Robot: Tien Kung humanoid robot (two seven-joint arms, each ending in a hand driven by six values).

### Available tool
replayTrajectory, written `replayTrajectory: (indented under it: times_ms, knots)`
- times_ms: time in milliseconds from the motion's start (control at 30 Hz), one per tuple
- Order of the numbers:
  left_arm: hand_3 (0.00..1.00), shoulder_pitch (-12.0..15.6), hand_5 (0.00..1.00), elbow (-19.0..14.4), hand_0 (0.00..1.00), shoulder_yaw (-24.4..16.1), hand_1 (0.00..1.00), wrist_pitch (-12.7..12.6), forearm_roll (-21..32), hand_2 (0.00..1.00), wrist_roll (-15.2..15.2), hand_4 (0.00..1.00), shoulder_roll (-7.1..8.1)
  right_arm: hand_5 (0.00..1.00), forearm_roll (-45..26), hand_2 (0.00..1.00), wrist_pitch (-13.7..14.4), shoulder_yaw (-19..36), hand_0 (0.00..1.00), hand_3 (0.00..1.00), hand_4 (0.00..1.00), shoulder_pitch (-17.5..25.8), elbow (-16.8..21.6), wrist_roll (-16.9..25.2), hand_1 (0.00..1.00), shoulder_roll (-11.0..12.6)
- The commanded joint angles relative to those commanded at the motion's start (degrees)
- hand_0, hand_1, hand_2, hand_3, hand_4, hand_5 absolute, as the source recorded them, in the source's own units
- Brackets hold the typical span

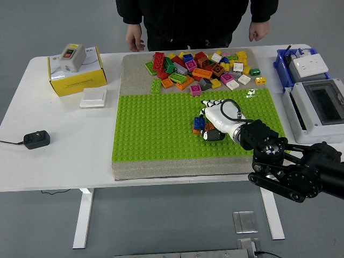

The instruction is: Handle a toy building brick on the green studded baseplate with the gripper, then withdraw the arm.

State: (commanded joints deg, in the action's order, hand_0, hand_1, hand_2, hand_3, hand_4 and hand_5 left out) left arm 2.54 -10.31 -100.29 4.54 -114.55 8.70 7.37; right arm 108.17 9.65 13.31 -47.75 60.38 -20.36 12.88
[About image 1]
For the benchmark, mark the person's right hand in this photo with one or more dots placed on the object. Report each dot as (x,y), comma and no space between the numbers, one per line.
(134,37)

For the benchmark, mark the person's left hand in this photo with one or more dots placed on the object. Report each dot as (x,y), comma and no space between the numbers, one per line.
(259,31)

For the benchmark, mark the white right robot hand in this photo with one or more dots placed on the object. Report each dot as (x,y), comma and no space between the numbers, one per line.
(223,118)

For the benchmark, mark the blue toy brick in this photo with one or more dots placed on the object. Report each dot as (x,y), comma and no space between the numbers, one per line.
(225,60)
(199,122)
(188,57)

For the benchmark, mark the person's left forearm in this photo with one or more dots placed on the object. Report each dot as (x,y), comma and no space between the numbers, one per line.
(262,13)

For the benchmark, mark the person's right forearm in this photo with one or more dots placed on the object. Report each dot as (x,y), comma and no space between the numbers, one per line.
(131,16)

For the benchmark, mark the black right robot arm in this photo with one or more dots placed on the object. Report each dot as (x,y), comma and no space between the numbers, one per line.
(258,134)

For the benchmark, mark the orange eight-stud toy brick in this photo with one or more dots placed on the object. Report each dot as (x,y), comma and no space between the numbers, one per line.
(202,73)
(209,126)

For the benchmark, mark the yellow toy brick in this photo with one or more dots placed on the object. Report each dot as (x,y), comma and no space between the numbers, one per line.
(241,54)
(171,56)
(182,54)
(225,67)
(243,61)
(260,80)
(218,52)
(246,70)
(215,83)

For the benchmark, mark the lime flat toy brick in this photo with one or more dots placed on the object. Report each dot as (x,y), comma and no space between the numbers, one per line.
(149,67)

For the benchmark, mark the red long toy brick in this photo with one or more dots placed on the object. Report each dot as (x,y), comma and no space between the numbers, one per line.
(158,61)

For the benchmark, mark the white toy brick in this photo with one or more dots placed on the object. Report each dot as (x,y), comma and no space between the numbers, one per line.
(238,67)
(232,84)
(244,79)
(216,57)

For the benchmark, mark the dark grey toy brick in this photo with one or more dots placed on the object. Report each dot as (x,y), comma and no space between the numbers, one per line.
(206,84)

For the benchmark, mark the magenta toy brick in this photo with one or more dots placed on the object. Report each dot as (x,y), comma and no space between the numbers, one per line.
(227,78)
(191,65)
(195,90)

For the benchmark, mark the pink flat toy brick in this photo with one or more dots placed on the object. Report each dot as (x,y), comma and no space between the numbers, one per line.
(225,54)

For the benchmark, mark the dark green toy brick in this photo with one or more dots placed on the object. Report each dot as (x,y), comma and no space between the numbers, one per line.
(168,65)

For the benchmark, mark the translucent grey toy brick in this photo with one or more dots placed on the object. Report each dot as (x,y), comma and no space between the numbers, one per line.
(236,74)

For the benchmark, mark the brown toy brick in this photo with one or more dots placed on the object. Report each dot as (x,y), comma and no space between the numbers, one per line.
(218,70)

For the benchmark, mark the orange long toy brick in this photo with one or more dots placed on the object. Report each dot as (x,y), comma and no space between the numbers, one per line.
(185,84)

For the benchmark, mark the lime eight-stud toy brick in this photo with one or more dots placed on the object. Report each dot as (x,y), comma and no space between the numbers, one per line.
(156,86)

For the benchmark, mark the grey long toy brick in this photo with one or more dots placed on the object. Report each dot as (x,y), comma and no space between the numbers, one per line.
(180,68)

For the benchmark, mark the orange small toy brick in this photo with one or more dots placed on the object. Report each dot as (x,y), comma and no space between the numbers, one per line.
(167,83)

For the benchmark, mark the lime six-stud toy brick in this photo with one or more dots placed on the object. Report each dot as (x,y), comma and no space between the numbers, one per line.
(177,77)

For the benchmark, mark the red square toy brick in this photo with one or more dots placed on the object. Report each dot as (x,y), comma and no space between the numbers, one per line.
(200,55)

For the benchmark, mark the green studded baseplate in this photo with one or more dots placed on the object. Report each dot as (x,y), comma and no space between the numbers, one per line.
(150,129)

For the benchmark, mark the grey-brown mat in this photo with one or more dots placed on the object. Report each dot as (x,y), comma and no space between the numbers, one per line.
(134,72)

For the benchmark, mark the blue plastic bin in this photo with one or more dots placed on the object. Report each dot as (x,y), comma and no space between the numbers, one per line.
(279,64)

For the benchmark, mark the person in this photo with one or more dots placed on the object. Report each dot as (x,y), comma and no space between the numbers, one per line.
(188,21)

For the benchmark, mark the grey box under socket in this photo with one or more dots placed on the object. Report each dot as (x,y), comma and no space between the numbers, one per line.
(298,75)

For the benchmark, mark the yellow cardboard box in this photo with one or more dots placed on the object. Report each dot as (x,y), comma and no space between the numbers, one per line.
(78,84)

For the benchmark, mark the white table leg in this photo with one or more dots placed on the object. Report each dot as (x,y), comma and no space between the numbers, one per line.
(83,220)
(271,212)

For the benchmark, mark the large metal floor plate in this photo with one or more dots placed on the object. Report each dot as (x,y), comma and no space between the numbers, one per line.
(245,222)

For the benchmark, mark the black power adapter plug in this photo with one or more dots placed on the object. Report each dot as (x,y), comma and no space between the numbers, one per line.
(36,139)

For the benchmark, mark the long grey metal bar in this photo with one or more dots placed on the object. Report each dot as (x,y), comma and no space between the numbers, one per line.
(182,254)

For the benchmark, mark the white wall socket panel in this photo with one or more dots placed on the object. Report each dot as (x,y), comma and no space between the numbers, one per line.
(310,64)

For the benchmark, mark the grey push-button switch box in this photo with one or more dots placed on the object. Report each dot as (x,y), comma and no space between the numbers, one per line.
(76,60)

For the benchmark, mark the white wall switch plate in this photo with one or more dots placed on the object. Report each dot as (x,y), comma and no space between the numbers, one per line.
(93,97)

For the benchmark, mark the grey enclosure with window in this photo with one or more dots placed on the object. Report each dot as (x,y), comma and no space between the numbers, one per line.
(301,107)

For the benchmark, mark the grey metal bracket plate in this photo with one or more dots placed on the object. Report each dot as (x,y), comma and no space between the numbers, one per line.
(247,244)

